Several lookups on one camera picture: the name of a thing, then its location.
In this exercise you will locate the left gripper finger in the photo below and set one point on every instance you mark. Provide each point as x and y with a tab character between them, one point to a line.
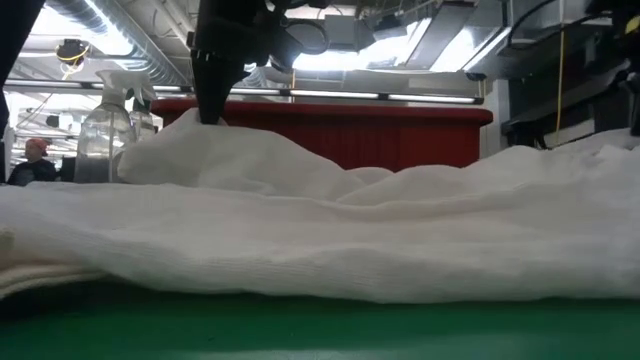
212	90

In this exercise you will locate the white linen shirt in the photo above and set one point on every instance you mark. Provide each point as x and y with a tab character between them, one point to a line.
320	235

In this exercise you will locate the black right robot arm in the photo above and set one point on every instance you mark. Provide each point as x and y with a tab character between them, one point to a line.
575	95

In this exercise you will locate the red plastic laundry bin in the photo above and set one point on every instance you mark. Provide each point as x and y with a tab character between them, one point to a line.
375	135

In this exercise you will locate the grey ceiling box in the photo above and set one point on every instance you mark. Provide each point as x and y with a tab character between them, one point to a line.
341	30

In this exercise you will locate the long ceiling light bar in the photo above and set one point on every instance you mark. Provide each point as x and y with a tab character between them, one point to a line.
335	94

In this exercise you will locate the clear spray bottle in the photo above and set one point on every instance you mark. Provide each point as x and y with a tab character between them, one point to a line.
105	135

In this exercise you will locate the person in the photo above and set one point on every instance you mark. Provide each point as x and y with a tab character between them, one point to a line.
32	167

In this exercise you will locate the green table mat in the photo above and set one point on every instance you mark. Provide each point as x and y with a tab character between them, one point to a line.
300	330

